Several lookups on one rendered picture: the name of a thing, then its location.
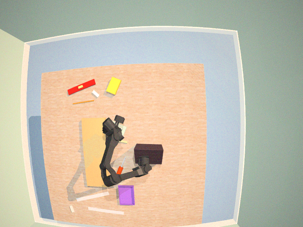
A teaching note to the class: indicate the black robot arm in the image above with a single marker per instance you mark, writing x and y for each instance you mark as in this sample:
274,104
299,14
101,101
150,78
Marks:
113,136

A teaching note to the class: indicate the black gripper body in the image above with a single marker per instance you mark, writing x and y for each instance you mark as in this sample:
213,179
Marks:
118,120

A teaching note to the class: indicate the orange-handled awl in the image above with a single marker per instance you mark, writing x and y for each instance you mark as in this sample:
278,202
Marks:
119,171

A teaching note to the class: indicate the light orange floor panel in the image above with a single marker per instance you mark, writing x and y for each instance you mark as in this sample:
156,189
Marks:
93,148

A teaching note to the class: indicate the purple rectangular tray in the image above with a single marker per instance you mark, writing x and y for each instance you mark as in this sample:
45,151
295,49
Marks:
126,194

